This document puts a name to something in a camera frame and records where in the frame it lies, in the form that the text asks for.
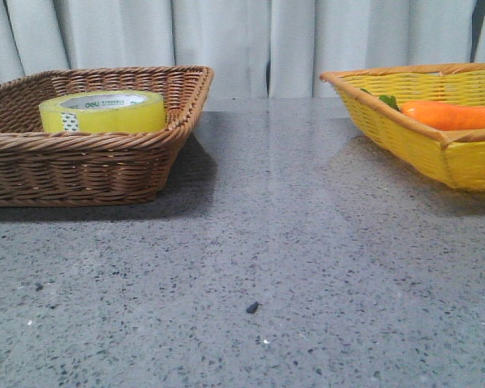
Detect yellow packing tape roll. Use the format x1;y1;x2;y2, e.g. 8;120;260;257
39;90;167;133

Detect small black debris piece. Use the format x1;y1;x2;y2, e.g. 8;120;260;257
246;302;260;314

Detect white pleated curtain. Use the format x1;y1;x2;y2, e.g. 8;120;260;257
0;1;485;99

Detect orange toy carrot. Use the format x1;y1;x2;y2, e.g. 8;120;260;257
356;88;485;132

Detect brown wicker basket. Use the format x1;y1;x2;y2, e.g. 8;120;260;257
0;65;213;207

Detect yellow woven basket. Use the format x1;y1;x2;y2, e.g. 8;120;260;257
320;63;485;192

